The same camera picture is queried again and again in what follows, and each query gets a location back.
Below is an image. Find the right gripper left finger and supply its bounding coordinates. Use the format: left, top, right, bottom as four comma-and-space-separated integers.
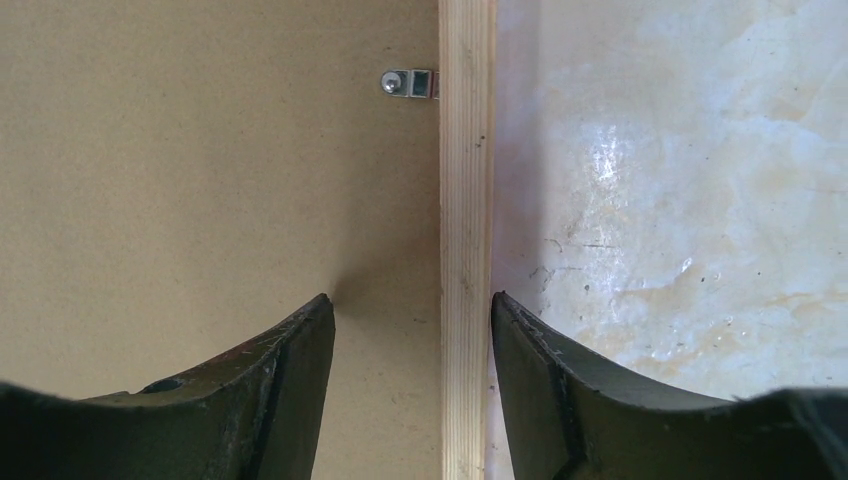
1, 294, 335, 479

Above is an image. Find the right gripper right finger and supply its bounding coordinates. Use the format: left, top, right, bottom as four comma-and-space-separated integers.
491, 292, 847, 479

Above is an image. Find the brown cardboard backing board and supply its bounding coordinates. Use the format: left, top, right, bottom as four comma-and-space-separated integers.
1, 1, 441, 479

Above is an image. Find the pink wooden picture frame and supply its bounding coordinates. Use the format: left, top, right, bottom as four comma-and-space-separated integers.
439, 0, 497, 479

